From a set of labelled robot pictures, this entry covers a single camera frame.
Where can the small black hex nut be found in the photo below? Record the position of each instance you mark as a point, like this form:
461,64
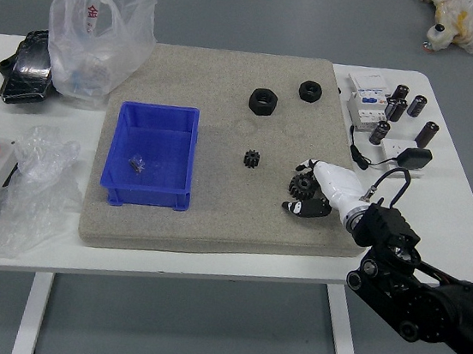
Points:
311,91

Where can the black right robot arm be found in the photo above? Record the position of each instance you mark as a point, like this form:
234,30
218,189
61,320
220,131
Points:
432,304

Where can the black plastic tray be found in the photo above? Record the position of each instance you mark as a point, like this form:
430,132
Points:
24,73

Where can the clear bubble wrap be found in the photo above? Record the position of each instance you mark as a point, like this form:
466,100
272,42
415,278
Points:
32,186

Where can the blue plastic box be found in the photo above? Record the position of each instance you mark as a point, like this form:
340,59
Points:
150,145

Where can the black cylindrical capacitor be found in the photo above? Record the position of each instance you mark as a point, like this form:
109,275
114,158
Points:
380,133
399,111
418,106
427,134
400,93
389,107

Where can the white circuit breaker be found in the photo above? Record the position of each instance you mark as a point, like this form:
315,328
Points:
367,98

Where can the black power adapter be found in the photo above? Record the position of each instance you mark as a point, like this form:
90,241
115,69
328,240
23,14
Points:
414,158

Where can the grey-brown foam mat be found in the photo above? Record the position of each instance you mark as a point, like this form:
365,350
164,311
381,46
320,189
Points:
231,77

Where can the white translucent plastic bag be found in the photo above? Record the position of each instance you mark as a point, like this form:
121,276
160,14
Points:
106,40

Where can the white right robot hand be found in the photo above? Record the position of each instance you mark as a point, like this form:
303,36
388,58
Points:
339,185

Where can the white power socket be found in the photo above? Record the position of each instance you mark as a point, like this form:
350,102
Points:
391,148

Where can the big black hex nut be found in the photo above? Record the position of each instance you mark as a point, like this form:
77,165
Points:
264,102

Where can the white table leg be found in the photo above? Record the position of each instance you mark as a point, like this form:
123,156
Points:
343,328
31,316

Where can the big black gear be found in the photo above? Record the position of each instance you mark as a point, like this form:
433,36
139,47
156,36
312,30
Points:
302,187

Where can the small black gear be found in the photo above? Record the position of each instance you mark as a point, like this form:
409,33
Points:
252,160

